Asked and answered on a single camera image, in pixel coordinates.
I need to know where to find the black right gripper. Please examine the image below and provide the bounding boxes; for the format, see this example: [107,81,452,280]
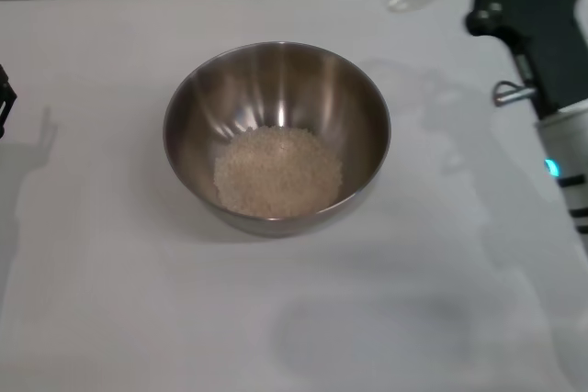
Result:
[464,0,588,118]

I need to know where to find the stainless steel mixing bowl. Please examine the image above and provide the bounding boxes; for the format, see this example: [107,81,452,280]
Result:
[162,40,391,238]

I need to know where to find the white rice grains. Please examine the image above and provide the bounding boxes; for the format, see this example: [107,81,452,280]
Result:
[213,125,345,219]

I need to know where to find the right gripper cable connector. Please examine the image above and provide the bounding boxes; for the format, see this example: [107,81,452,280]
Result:
[492,80,537,109]

